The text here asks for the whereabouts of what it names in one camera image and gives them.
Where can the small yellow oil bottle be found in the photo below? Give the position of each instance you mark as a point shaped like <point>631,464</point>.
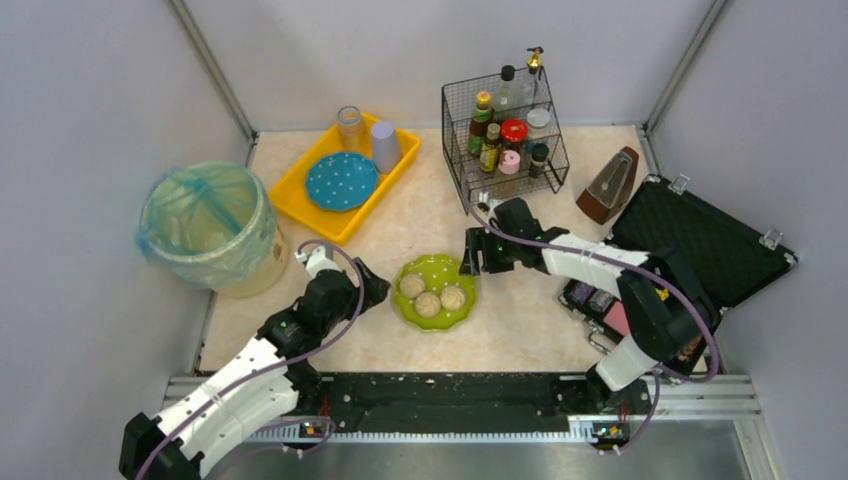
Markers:
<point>489,156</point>

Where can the white steamed bun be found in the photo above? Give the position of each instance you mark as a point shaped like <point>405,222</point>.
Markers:
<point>453,298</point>
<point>412,285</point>
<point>427,305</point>

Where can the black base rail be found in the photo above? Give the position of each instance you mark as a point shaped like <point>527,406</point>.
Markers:
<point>501,407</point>

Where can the yellow plastic tray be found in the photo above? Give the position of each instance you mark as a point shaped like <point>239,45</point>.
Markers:
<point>289,196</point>

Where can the silver lid white can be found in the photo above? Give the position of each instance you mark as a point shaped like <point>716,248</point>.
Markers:
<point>538,121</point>

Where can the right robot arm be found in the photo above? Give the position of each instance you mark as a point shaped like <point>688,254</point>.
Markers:
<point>666,306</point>

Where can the red lid sauce jar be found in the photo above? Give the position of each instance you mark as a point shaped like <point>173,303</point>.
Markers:
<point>514,133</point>

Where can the black wire rack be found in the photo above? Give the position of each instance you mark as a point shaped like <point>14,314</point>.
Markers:
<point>457,103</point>

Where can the brown metronome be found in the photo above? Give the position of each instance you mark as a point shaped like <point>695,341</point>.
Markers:
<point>609,192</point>

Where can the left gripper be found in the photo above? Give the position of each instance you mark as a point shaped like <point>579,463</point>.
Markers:
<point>370,292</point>

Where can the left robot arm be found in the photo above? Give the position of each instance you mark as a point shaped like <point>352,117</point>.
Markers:
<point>265,380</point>

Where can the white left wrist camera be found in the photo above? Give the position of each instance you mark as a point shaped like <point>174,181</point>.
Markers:
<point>318,260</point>

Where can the yellow cap sauce bottle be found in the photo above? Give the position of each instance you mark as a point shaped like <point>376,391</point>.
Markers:
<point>481,118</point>

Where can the purple plastic cup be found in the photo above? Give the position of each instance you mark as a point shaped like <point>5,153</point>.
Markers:
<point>386,151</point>

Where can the small black lid jar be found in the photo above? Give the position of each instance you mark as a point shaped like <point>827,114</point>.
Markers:
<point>538,160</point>

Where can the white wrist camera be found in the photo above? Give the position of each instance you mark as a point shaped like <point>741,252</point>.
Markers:
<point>318,260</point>
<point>485,202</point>

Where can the trash bin with green bag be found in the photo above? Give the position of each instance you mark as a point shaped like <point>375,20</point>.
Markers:
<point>213,226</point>

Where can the black poker chip case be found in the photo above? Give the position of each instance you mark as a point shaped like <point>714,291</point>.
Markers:
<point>732,261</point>

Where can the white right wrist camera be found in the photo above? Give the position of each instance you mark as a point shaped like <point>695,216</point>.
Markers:
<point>485,202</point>

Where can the pink transparent cup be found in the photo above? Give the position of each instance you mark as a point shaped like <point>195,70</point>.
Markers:
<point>354,138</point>

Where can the blue transparent cup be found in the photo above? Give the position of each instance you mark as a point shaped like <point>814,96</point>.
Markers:
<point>349,116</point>

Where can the green dotted plate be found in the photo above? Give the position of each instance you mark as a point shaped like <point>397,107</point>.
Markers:
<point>438,272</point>

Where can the pink lid spice jar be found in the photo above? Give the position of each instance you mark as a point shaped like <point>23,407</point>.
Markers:
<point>509,162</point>

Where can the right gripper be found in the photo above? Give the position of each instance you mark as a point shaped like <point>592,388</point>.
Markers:
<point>477,250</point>

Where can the blue dotted plate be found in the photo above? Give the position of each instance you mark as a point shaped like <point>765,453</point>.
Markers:
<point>341,181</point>

